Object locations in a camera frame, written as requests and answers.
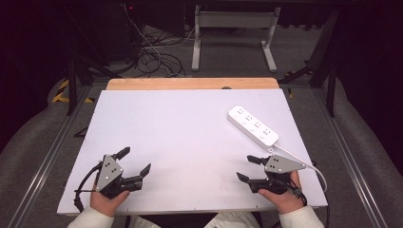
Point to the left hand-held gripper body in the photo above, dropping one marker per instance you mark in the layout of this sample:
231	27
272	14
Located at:
109	172

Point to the white power strip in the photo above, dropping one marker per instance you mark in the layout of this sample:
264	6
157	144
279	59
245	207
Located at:
252	126

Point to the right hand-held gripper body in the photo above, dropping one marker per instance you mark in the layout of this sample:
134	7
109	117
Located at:
280	164

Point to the grey metal table frame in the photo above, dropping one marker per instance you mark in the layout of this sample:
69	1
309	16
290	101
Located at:
234	19

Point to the black equipment case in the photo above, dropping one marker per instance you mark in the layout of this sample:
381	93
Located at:
120	38

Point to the aluminium rail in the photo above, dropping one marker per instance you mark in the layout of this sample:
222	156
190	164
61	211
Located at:
41	177
355	171

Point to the person's right hand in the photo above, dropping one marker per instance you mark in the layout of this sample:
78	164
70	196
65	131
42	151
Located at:
286	201

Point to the wooden table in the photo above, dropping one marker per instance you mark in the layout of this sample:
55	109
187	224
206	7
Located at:
190	84

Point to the yellow black hazard tape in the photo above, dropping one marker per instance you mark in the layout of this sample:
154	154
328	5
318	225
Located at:
60	98

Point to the person's left hand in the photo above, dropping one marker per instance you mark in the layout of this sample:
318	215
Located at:
106	204

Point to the black metal stand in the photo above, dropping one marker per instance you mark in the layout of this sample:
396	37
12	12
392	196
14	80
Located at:
331	91
72	91

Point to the person's white clothing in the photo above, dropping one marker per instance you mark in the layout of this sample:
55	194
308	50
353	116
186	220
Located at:
231	221

